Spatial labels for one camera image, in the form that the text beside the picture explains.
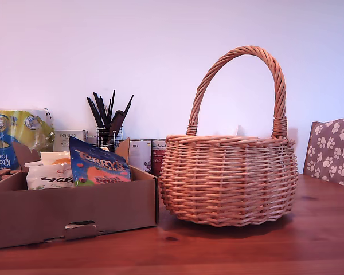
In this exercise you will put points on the blue Terry's mini eggs bag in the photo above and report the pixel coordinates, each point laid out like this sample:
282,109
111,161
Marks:
97,166

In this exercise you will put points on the white Galaxy egg bag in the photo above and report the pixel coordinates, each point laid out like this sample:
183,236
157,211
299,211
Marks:
46,177

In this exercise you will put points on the grey Porlex box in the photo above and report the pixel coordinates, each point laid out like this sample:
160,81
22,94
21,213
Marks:
67,140

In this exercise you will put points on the brown cardboard box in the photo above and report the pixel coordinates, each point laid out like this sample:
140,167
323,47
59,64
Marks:
74,206

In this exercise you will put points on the red labelled tin can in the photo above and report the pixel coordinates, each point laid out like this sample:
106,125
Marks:
157,157

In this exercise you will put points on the white labelled tin can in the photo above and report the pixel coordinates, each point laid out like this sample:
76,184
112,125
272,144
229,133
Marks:
140,156

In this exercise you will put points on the black chopstick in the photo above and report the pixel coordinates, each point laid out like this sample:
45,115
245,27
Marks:
93,110
112,100
99,107
129,103

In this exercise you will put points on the kitchen towel pack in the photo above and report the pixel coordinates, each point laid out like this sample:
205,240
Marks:
14,134

